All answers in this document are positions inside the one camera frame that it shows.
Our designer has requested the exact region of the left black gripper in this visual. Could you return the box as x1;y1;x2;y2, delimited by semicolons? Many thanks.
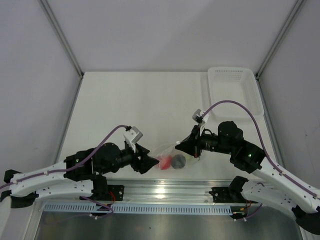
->
100;141;159;175

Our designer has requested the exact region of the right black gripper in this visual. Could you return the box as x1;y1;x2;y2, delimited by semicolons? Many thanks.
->
175;124;234;159

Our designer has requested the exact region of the black round food item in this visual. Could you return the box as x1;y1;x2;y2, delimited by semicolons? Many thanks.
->
171;154;186;169

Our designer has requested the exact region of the red tomato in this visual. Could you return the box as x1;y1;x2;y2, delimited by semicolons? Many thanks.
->
157;154;173;170

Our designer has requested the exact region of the clear zip top bag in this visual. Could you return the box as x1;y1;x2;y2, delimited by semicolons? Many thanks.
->
148;142;200;171

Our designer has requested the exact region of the white daikon radish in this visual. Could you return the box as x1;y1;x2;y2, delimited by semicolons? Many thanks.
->
184;154;199;165

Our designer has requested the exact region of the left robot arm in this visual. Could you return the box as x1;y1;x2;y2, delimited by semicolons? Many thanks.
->
0;142;159;209

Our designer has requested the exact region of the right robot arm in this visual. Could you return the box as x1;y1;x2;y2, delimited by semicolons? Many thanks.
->
175;121;320;235

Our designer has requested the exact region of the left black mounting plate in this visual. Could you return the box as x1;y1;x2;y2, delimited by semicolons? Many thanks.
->
105;185;125;202

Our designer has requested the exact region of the black mounting plate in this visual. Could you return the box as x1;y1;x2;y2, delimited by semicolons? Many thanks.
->
208;186;246;204
105;185;125;202

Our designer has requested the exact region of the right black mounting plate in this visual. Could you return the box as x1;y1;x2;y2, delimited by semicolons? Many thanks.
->
208;186;246;204

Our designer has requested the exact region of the white plastic basket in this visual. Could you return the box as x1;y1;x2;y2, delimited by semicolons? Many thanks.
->
207;66;265;121

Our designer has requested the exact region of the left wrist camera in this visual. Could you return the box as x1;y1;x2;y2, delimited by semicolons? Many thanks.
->
123;126;143;153

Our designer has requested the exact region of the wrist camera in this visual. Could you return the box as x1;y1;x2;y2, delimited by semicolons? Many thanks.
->
192;108;209;128
123;126;143;153

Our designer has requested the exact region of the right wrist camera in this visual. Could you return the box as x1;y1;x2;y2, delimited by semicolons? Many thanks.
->
192;108;209;128

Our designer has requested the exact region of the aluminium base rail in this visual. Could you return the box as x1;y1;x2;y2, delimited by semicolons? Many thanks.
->
37;177;307;206

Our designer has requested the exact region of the white slotted cable duct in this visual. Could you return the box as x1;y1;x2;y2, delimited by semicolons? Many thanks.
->
43;202;233;216

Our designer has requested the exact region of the right aluminium frame post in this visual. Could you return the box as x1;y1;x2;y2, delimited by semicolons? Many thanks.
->
254;0;308;81

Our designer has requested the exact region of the aluminium frame post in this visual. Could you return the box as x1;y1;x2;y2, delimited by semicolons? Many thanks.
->
38;0;84;78
254;0;308;81

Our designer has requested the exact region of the left aluminium frame post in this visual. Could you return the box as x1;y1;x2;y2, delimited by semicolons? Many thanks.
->
38;0;84;78

